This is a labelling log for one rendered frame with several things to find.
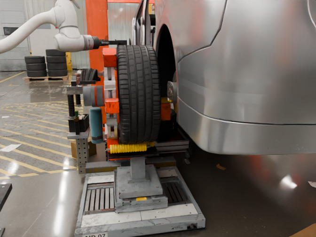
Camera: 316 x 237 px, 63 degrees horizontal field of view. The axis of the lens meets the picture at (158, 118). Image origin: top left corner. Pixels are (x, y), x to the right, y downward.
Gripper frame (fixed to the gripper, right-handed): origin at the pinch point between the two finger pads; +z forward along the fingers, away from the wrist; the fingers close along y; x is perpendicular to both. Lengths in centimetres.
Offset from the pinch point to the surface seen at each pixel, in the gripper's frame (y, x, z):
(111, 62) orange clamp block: 14.4, -10.8, -14.5
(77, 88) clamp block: 5.1, -25.4, -32.8
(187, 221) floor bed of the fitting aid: 50, -111, 17
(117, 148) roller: 10, -67, -11
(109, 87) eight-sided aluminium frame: 19.7, -24.4, -19.0
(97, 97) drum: -1.9, -33.9, -18.3
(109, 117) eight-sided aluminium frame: 20, -42, -20
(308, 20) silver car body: 114, 7, 2
